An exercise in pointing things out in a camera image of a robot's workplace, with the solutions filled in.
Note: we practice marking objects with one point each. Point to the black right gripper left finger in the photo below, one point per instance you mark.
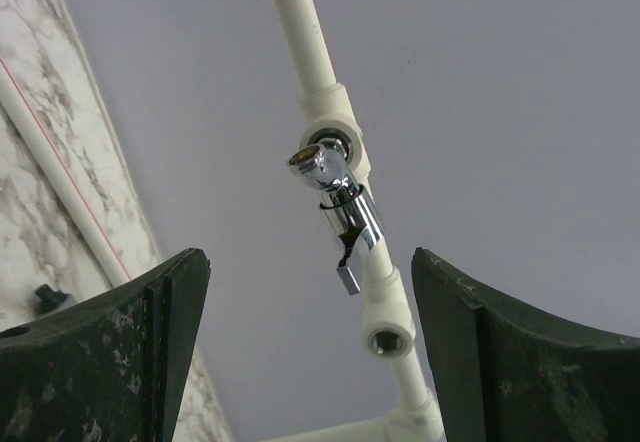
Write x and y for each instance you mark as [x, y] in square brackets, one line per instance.
[111, 368]

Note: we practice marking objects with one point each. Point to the white PVC pipe frame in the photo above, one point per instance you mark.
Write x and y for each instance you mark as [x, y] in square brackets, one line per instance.
[388, 327]

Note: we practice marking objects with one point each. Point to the chrome metal faucet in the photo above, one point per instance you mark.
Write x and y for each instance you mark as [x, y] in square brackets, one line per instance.
[345, 203]

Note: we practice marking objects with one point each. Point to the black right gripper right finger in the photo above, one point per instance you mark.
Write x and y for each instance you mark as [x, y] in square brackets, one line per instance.
[505, 370]

